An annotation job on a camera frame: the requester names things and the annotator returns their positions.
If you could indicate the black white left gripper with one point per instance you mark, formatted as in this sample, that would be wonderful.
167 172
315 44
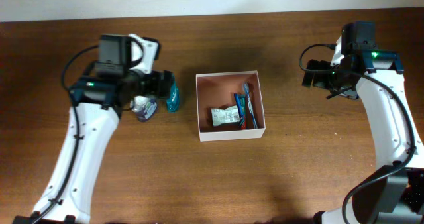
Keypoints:
156 90

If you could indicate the pink cardboard box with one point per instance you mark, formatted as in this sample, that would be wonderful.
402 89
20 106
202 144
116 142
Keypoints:
217 91

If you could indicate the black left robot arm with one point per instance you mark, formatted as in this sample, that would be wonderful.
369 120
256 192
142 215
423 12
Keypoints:
96 108

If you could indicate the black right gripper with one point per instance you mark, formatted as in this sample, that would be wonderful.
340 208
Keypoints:
320 79

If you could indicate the blue razor handle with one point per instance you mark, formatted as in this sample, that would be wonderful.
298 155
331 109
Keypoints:
241 114

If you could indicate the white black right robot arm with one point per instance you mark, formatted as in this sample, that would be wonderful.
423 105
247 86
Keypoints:
394 192

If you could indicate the green white soap packet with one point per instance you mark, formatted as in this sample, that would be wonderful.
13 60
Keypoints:
225 116

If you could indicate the clear hand soap pump bottle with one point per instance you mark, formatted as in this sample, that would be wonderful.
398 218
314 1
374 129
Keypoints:
144 108

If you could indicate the blue white capped toothbrush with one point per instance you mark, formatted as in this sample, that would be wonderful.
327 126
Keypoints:
250 104

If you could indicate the teal mouthwash bottle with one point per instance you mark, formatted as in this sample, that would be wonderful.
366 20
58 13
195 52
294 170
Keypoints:
173 102

